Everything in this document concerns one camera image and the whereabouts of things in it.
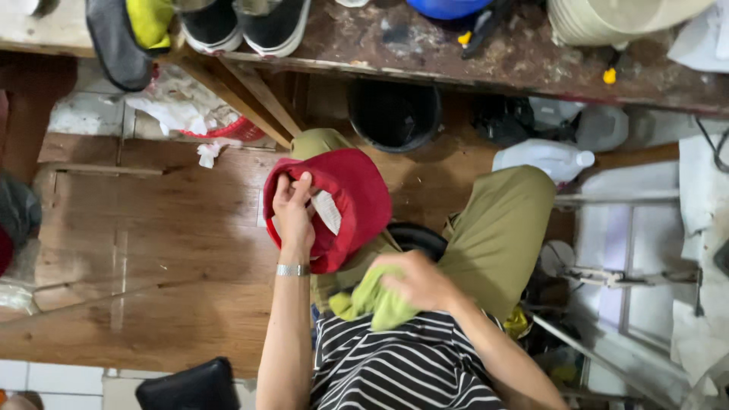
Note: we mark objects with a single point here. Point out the black yellow hand tool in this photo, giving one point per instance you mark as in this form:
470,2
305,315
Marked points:
481,31

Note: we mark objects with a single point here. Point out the red plastic basket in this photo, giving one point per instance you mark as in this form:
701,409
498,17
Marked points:
239,131

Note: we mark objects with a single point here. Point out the yellow rag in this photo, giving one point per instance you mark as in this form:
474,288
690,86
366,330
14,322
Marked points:
517,323

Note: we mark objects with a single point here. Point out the stack of beige buckets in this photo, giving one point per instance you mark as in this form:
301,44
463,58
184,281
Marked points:
603,23

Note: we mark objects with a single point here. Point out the dark grey cloth bundle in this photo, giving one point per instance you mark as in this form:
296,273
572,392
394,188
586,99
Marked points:
17,216

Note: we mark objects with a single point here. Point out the white paper sheet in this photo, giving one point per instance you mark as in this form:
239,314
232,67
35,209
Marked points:
703,40

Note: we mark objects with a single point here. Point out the black sneaker white sole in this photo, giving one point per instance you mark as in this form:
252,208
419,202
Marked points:
276,28
210,25

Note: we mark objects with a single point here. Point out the black plastic bag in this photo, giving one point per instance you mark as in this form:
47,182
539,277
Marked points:
502,120

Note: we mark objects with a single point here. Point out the person's right fingers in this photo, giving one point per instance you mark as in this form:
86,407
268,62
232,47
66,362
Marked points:
392,277

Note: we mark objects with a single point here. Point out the white plastic jug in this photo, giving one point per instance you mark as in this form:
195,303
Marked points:
541,158

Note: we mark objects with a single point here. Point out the red cap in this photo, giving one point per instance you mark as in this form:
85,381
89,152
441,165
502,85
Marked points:
356,193

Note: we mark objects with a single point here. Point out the black round stool seat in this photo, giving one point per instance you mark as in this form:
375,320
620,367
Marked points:
418,239

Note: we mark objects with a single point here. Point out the olive green trousers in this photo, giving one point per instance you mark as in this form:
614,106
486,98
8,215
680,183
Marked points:
495,239

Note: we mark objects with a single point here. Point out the grey metal frame rack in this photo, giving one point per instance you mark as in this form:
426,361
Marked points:
626,279

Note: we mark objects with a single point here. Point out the black plastic bucket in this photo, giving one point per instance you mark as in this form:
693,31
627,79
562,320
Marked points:
394,117

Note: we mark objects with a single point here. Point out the person's left hand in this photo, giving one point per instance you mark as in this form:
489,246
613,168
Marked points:
293,225

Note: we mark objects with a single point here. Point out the blue plastic bowl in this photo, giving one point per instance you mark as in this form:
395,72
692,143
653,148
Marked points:
447,8

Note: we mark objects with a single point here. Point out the small crumpled white tissue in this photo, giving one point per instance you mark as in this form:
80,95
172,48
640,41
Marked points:
208,154

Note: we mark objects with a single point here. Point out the worn wooden workbench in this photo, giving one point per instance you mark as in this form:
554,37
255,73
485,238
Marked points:
524,62

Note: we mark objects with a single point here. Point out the heap of crumpled white paper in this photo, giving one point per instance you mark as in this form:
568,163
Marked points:
176,105

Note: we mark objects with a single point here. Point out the black leather bag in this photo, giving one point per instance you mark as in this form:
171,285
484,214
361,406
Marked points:
191,387

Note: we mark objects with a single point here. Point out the person's right hand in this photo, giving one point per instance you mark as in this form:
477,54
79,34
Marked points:
424,282

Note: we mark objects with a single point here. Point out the silver metal wristband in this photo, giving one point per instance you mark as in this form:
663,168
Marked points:
293,270

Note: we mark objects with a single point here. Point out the large white cloth sheet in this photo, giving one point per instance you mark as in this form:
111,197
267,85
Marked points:
703,228

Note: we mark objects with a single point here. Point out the yellow tipped small tool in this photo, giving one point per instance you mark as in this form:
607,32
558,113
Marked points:
610,75

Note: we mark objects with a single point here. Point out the black white striped shirt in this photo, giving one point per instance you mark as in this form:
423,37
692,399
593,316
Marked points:
398,370

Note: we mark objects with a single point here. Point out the light green cloth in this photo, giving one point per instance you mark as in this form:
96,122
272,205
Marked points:
373,302

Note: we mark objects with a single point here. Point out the translucent plastic jug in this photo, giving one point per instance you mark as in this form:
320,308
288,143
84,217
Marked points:
602,128

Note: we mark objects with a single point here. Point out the grey yellow shoe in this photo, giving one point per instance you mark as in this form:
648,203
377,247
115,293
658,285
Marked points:
117,45

